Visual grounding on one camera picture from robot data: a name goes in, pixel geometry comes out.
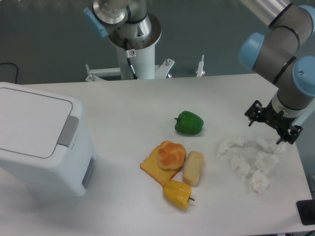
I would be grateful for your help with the crumpled tissue centre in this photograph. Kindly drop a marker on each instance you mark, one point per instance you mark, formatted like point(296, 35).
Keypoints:
point(266, 161)

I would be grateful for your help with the crumpled tissue bottom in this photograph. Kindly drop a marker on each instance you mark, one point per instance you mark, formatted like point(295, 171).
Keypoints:
point(259, 182)

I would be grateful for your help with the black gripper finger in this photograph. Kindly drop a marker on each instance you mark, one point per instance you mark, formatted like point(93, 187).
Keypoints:
point(254, 113)
point(288, 135)

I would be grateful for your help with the oblong bread roll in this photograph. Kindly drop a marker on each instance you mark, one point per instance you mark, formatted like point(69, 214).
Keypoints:
point(193, 168)

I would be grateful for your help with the toast slice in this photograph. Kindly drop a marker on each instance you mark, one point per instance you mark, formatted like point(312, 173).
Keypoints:
point(150, 166)

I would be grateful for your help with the round swirl bread bun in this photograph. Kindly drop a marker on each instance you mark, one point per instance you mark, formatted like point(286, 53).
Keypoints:
point(171, 156)

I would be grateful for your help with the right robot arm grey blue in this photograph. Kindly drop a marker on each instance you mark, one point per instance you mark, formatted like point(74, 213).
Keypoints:
point(272, 57)

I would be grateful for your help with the green bell pepper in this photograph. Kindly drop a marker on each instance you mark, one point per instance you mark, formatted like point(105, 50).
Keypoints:
point(188, 123)

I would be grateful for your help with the crumpled tissue far left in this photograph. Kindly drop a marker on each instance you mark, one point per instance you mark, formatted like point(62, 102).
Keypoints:
point(226, 143)

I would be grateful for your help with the crumpled tissue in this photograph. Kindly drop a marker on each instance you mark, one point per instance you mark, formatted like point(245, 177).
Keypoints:
point(266, 161)
point(270, 146)
point(238, 162)
point(259, 182)
point(226, 143)

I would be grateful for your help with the crumpled tissue upper right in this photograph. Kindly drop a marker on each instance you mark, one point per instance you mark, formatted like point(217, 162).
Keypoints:
point(270, 146)

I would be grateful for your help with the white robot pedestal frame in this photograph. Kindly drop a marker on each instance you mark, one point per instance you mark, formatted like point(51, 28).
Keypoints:
point(134, 65)

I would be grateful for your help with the black device table edge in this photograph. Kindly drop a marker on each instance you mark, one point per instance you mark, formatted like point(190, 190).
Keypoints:
point(306, 210)

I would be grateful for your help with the crumpled tissue lower left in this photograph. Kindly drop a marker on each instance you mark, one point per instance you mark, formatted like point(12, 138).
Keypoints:
point(238, 162)

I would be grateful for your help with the white trash can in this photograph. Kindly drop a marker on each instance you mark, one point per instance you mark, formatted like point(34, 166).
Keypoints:
point(44, 140)

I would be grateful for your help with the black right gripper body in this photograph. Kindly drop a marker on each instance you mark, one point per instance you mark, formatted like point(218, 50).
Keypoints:
point(273, 119)

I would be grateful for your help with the yellow bell pepper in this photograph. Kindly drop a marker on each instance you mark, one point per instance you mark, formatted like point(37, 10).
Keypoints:
point(178, 194)

